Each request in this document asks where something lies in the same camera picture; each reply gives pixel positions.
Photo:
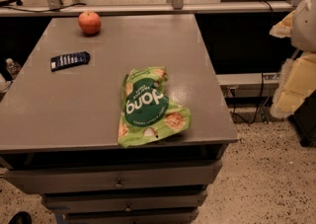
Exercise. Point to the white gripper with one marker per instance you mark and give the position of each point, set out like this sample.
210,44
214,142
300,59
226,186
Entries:
305,26

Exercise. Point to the dark blue snack bar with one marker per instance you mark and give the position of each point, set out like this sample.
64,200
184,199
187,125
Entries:
69,60

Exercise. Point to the green rice chips bag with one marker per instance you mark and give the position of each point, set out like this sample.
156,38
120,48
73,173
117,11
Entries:
147,114

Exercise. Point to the red apple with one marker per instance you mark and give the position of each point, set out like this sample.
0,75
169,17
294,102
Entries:
89,22

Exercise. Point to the grey drawer cabinet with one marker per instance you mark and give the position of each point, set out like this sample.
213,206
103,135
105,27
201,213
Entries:
59,130

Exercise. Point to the clear plastic water bottle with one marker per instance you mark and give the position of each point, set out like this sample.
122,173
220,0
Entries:
13,67

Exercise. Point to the black shoe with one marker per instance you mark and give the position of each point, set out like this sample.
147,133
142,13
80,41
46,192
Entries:
22,217

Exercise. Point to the metal frame rail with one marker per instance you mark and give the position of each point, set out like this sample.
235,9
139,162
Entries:
131,10

